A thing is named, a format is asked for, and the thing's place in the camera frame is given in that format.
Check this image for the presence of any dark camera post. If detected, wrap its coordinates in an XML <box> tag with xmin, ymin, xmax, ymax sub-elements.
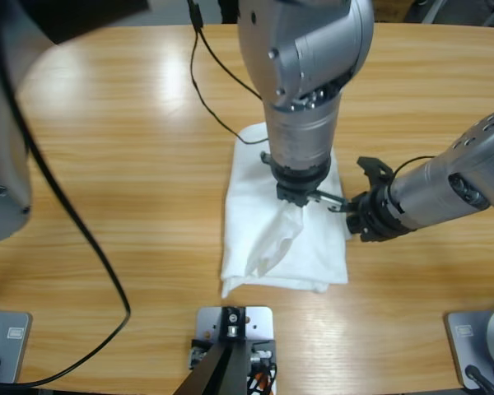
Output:
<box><xmin>175</xmin><ymin>305</ymin><xmax>249</xmax><ymax>395</ymax></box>

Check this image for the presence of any white mounting block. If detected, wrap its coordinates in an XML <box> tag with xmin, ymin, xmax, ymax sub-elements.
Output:
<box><xmin>190</xmin><ymin>305</ymin><xmax>279</xmax><ymax>395</ymax></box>

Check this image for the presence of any silver connector block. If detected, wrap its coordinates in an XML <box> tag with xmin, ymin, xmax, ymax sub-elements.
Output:
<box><xmin>249</xmin><ymin>344</ymin><xmax>273</xmax><ymax>368</ymax></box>

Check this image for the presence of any brown cardboard box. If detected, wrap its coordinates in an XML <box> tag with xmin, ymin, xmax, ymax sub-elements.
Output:
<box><xmin>373</xmin><ymin>0</ymin><xmax>412</xmax><ymax>22</ymax></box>

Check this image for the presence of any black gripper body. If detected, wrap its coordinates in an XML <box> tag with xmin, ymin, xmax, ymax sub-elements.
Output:
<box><xmin>345</xmin><ymin>184</ymin><xmax>408</xmax><ymax>243</ymax></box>
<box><xmin>271</xmin><ymin>164</ymin><xmax>329</xmax><ymax>208</ymax></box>

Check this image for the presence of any orange cable bundle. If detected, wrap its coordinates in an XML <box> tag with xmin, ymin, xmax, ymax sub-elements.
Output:
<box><xmin>246</xmin><ymin>360</ymin><xmax>279</xmax><ymax>395</ymax></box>

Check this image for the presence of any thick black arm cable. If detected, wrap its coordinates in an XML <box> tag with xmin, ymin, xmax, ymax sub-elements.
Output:
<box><xmin>0</xmin><ymin>0</ymin><xmax>132</xmax><ymax>390</ymax></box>

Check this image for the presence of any dark background equipment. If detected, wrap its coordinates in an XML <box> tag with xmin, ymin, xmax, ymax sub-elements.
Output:
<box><xmin>411</xmin><ymin>0</ymin><xmax>494</xmax><ymax>29</ymax></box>

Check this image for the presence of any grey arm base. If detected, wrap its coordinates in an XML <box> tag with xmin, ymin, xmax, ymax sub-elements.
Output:
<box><xmin>443</xmin><ymin>304</ymin><xmax>494</xmax><ymax>391</ymax></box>
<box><xmin>0</xmin><ymin>310</ymin><xmax>33</xmax><ymax>388</ymax></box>

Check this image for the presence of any thin black camera cable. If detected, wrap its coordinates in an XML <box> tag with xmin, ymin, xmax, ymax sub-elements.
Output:
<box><xmin>390</xmin><ymin>154</ymin><xmax>436</xmax><ymax>186</ymax></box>
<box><xmin>188</xmin><ymin>0</ymin><xmax>273</xmax><ymax>145</ymax></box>

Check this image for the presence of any white T-shirt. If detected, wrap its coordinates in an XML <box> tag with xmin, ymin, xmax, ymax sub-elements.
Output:
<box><xmin>220</xmin><ymin>121</ymin><xmax>350</xmax><ymax>300</ymax></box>

